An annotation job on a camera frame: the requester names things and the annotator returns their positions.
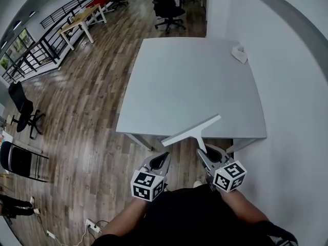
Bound red table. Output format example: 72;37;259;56
85;0;114;13

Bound white table leg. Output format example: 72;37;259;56
125;133;155;151

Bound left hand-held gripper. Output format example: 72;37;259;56
130;151;172;202

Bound person's black clothing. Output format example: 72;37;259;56
91;183;299;246

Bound black folding chair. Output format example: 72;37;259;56
0;140;50;183

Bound crumpled white cloth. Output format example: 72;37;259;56
231;44;249;64

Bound person's left forearm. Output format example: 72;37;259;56
100;197;150;241

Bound wooden table white legs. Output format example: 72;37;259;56
59;4;108;51

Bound white squeegee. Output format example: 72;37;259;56
161;114;222;154

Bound black metal railing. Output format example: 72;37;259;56
0;0;111;84

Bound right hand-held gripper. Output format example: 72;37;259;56
196;143;248;192

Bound black cable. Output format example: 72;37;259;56
88;219;110;240

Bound window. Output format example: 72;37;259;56
0;28;36;71

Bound white power strip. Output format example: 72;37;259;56
85;218;101;233

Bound person's right forearm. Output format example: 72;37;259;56
220;188;270;226

